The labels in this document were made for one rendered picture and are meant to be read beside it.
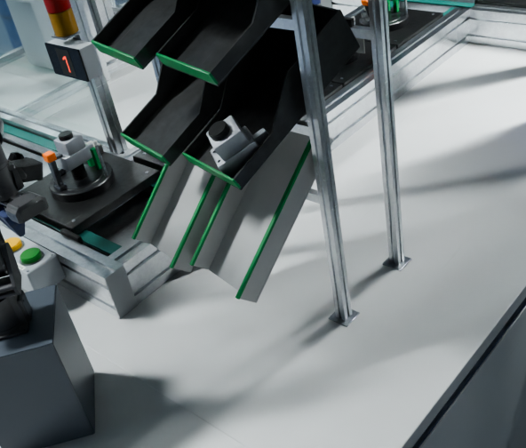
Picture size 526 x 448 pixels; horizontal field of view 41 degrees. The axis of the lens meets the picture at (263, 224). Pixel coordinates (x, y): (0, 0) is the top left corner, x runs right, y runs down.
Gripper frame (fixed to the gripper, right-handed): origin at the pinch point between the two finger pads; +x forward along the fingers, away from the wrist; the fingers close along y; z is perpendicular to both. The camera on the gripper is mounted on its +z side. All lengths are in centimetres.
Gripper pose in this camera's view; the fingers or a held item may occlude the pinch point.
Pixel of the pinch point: (15, 220)
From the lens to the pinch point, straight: 138.9
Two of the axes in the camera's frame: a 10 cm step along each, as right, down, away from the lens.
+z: 6.5, -5.2, 5.6
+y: -7.4, -2.6, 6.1
